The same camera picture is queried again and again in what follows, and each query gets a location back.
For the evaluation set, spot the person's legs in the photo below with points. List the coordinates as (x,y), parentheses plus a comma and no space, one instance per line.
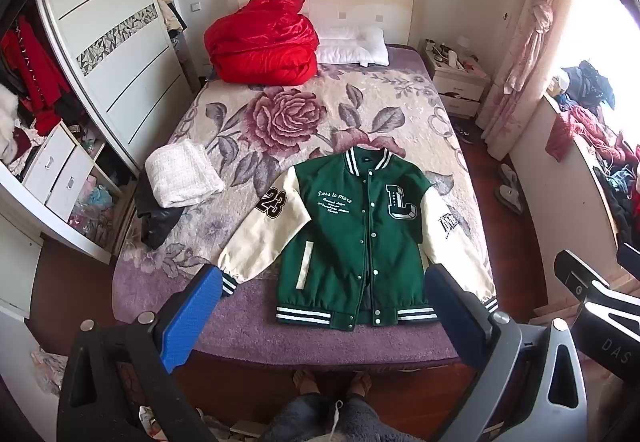
(350,417)

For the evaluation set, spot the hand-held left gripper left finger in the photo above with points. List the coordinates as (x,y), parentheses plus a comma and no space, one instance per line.
(196,317)

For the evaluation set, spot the dark shoes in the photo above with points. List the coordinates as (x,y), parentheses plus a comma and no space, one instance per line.
(465,134)

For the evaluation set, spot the white fluffy garment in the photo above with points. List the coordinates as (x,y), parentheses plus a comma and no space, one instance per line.
(7,121)

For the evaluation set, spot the white nightstand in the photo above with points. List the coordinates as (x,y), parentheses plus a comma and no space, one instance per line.
(457,86)

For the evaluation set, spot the white pillow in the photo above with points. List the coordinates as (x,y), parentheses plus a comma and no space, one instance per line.
(350,46)

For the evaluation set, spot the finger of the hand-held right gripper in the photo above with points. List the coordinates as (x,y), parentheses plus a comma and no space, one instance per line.
(575,274)

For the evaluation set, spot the pink floral curtain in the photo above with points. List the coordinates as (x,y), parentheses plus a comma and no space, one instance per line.
(530,46)

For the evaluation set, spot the black leather garment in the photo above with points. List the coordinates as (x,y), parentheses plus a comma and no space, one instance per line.
(157,224)

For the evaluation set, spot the green varsity jacket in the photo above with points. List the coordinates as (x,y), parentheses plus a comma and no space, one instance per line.
(350,242)

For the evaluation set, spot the white wardrobe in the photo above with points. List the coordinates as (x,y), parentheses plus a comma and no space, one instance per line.
(115,46)

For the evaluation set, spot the white drawer unit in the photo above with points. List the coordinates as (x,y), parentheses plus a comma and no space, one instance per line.
(55,166)

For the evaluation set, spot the floral plush blanket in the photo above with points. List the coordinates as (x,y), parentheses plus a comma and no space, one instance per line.
(310,131)

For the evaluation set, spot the clutter on nightstand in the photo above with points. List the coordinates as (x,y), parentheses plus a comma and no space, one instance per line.
(450,54)

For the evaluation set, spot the red duvet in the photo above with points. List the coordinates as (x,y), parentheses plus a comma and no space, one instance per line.
(265,44)

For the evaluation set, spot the pile of folded clothes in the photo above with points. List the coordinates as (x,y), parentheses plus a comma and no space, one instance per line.
(37,71)

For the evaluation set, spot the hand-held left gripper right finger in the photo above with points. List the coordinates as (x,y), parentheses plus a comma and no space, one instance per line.
(455,319)

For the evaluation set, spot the white window counter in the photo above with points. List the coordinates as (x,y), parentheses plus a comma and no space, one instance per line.
(555,182)

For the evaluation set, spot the white folded knit blanket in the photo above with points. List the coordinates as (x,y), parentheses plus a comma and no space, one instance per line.
(182,174)

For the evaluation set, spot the pile of mixed clothes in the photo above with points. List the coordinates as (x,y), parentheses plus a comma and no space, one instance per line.
(590,121)

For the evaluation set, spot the grey slipper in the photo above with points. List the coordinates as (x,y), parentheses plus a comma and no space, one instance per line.
(509,199)
(510,174)

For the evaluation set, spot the bed with beige headboard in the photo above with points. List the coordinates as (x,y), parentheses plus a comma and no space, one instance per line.
(350,1)

